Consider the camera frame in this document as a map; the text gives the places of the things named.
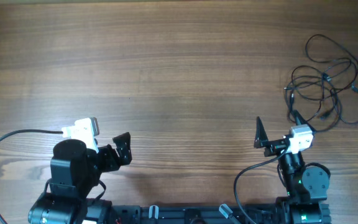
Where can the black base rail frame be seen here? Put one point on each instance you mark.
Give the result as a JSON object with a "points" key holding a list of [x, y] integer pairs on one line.
{"points": [[194, 214]]}

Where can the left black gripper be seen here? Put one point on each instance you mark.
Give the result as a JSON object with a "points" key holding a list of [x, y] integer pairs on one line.
{"points": [[122, 147]]}

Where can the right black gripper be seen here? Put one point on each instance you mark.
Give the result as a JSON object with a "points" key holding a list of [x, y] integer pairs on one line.
{"points": [[261, 141]]}

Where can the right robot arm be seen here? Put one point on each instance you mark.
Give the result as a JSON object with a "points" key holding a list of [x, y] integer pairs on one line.
{"points": [[306, 184]]}

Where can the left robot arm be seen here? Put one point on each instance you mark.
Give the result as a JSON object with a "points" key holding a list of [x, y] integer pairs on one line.
{"points": [[75, 170]]}

